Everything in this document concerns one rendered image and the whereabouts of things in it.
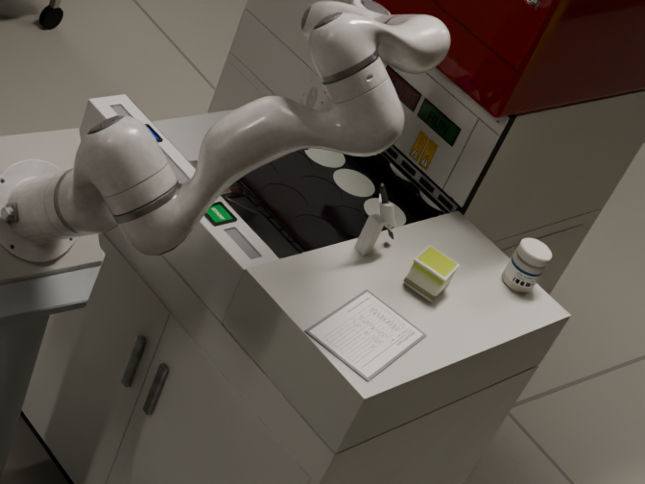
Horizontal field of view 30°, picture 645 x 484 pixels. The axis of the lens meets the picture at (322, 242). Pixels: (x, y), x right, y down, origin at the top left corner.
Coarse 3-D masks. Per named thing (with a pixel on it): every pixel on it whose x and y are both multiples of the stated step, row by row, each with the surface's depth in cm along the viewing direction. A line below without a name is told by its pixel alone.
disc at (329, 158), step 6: (306, 150) 275; (312, 150) 276; (318, 150) 277; (324, 150) 278; (312, 156) 274; (318, 156) 275; (324, 156) 276; (330, 156) 277; (336, 156) 278; (342, 156) 279; (318, 162) 273; (324, 162) 274; (330, 162) 275; (336, 162) 276; (342, 162) 276
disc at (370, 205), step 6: (372, 198) 269; (378, 198) 270; (366, 204) 267; (372, 204) 268; (378, 204) 268; (366, 210) 264; (372, 210) 265; (378, 210) 266; (396, 210) 269; (396, 216) 267; (402, 216) 268; (396, 222) 265; (402, 222) 266
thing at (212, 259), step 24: (120, 96) 254; (96, 120) 248; (144, 120) 250; (168, 144) 246; (192, 168) 243; (192, 240) 233; (216, 240) 227; (240, 240) 230; (192, 264) 234; (216, 264) 229; (240, 264) 224; (192, 288) 236; (216, 288) 230; (216, 312) 232
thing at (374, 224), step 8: (384, 208) 233; (392, 208) 233; (376, 216) 236; (384, 216) 236; (392, 216) 235; (368, 224) 237; (376, 224) 235; (384, 224) 236; (392, 224) 238; (368, 232) 237; (376, 232) 236; (360, 240) 239; (368, 240) 237; (360, 248) 239; (368, 248) 238
